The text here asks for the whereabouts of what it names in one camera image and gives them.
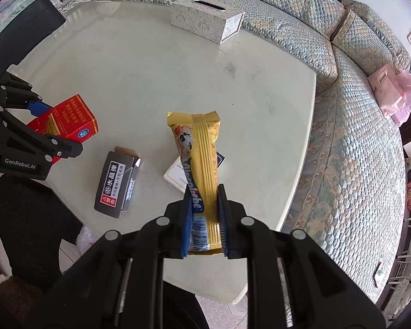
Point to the trash bin with plastic bag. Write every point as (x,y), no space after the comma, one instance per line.
(85,239)

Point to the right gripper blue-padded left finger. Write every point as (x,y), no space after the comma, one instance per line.
(118,282)

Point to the pink bag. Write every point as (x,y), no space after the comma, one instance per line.
(392,91)

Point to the white metal rack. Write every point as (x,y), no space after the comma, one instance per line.
(400,284)

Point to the red cigarette box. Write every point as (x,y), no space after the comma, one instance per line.
(71,119)

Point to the black cigarette box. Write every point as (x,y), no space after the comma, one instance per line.
(117,181)

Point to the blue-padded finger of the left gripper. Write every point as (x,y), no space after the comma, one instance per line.
(19,95)
(25,153)

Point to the patterned tissue box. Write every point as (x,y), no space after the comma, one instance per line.
(211,20)

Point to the white blue cigarette box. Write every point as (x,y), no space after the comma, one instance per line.
(176,176)

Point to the golden snack wrapper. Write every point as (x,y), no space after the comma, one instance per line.
(195,136)

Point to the white coffee table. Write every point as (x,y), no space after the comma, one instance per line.
(132,67)

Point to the phone on sofa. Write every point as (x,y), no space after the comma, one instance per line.
(378,275)

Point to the quilted blue sectional sofa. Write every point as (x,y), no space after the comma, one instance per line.
(351,192)

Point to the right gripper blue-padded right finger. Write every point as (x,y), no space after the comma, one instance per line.
(291,274)

